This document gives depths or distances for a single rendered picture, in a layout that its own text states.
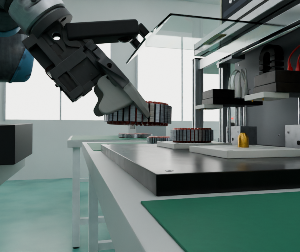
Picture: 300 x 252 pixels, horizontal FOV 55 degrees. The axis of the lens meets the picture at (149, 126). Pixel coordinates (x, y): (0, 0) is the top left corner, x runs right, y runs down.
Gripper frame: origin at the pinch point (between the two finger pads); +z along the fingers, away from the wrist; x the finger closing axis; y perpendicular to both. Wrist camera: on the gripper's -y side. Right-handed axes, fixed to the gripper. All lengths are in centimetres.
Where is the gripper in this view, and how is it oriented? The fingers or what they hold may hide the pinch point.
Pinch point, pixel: (141, 114)
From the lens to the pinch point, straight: 48.6
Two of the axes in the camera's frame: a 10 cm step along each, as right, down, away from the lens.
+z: 6.3, 7.6, 1.7
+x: 2.6, 0.1, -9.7
